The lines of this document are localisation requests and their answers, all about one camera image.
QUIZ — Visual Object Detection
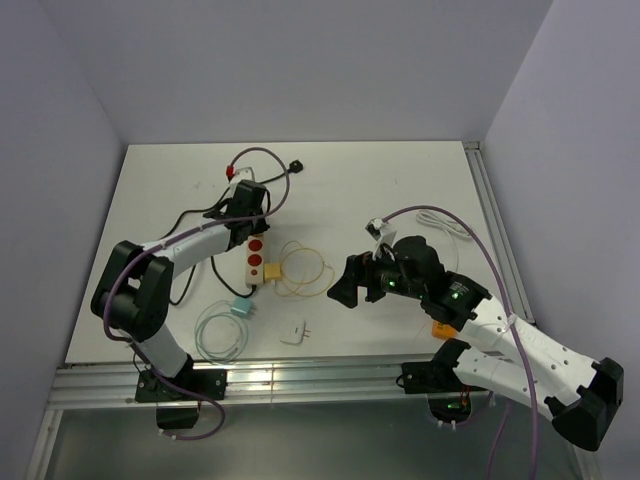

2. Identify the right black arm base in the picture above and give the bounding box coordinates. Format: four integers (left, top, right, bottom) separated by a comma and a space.
396, 339, 472, 423

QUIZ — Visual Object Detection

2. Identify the aluminium right side rail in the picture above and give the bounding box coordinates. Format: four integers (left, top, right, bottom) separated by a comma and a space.
463, 142, 535, 323

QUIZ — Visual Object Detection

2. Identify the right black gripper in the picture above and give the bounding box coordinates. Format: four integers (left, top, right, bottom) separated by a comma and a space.
327, 242, 425, 307

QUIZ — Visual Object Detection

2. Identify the beige red power strip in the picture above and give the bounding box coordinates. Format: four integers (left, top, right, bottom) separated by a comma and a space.
244, 235, 266, 286

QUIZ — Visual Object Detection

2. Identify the orange-yellow charger with cable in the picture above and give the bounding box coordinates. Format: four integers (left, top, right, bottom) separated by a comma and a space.
263, 263, 282, 283

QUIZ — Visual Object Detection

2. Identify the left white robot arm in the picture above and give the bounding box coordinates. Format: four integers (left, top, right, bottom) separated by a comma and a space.
90, 180, 270, 399

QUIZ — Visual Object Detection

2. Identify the orange power strip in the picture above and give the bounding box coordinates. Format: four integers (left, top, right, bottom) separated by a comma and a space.
431, 321, 457, 341

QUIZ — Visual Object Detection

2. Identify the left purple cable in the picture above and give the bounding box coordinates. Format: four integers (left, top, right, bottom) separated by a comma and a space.
102, 147, 294, 441

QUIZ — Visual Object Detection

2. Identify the aluminium front rail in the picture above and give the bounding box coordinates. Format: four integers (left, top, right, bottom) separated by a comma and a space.
45, 356, 430, 411

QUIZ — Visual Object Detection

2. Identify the aluminium rail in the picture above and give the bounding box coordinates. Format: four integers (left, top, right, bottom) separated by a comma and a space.
463, 142, 535, 323
45, 356, 430, 411

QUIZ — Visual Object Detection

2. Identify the light teal charger with cable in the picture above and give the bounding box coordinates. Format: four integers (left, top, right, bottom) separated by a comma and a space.
230, 297, 256, 320

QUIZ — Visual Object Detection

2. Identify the white power cord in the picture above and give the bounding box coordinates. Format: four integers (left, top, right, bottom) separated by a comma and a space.
415, 207, 474, 266

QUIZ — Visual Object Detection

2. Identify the white flat charger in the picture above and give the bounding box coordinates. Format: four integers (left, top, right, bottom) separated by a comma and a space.
279, 318, 310, 346

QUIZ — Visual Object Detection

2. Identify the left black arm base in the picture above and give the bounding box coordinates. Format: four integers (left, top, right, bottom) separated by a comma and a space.
134, 368, 227, 441

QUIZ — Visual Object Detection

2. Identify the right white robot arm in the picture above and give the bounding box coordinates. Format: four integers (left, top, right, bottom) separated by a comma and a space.
327, 236, 624, 451

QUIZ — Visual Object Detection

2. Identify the yellow charging cable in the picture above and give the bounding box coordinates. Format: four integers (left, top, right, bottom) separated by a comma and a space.
274, 240, 337, 301

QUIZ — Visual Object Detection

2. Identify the black power cord with plug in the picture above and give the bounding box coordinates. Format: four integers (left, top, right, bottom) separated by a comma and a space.
167, 159, 307, 306

